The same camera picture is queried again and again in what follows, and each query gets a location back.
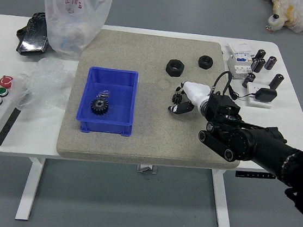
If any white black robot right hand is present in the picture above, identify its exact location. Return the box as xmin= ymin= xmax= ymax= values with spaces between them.
xmin=167 ymin=78 xmax=213 ymax=119

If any big black gear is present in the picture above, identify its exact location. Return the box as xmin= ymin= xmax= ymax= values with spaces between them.
xmin=88 ymin=96 xmax=111 ymax=118

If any small black nut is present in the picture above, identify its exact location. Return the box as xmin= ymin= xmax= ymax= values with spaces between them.
xmin=197 ymin=54 xmax=214 ymax=70

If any big black hex nut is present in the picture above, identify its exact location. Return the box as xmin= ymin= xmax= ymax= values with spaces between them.
xmin=164 ymin=57 xmax=187 ymax=78

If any blue plastic box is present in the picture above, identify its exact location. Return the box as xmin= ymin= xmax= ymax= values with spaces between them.
xmin=75 ymin=64 xmax=140 ymax=138

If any small black gear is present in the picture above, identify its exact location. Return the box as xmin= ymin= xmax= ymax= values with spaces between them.
xmin=171 ymin=91 xmax=183 ymax=105

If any white circuit breaker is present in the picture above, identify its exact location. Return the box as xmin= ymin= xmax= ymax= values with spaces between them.
xmin=224 ymin=51 xmax=255 ymax=82

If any black cylindrical capacitor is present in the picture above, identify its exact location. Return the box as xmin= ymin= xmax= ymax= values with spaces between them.
xmin=255 ymin=48 xmax=267 ymax=62
xmin=269 ymin=72 xmax=285 ymax=91
xmin=241 ymin=71 xmax=257 ymax=90
xmin=264 ymin=55 xmax=278 ymax=71
xmin=257 ymin=57 xmax=267 ymax=73
xmin=249 ymin=57 xmax=261 ymax=73

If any black plug adapter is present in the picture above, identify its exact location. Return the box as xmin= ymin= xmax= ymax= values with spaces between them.
xmin=254 ymin=87 xmax=279 ymax=104

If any grey-brown mat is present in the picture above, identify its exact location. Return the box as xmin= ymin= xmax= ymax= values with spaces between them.
xmin=54 ymin=25 xmax=255 ymax=177

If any small bag of screws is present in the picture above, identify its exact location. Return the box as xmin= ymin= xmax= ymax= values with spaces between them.
xmin=96 ymin=88 xmax=112 ymax=100

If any white table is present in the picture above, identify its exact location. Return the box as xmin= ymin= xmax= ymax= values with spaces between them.
xmin=0 ymin=11 xmax=303 ymax=227

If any black table control panel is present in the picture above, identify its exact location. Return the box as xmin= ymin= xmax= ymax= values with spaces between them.
xmin=235 ymin=170 xmax=277 ymax=181

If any plastic-wrapped plush toy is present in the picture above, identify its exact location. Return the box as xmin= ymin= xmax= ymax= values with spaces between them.
xmin=256 ymin=0 xmax=303 ymax=44

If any white plastic bag red print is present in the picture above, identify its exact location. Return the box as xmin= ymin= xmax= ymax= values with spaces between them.
xmin=36 ymin=0 xmax=119 ymax=66

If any crumpled clear plastic wrap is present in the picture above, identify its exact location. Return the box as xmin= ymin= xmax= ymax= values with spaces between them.
xmin=13 ymin=54 xmax=78 ymax=116

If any black plastic tray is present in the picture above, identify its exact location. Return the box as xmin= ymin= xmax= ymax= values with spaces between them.
xmin=13 ymin=10 xmax=54 ymax=59

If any black plug cord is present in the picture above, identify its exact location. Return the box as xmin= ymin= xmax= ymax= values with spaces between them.
xmin=224 ymin=72 xmax=260 ymax=103

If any white wall socket plate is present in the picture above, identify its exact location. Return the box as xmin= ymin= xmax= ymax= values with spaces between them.
xmin=243 ymin=81 xmax=276 ymax=110

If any white flat switch panel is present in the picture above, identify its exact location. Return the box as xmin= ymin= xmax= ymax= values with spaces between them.
xmin=226 ymin=41 xmax=256 ymax=58

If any metal bracket under table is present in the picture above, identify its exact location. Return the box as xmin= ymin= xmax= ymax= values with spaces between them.
xmin=135 ymin=163 xmax=159 ymax=175

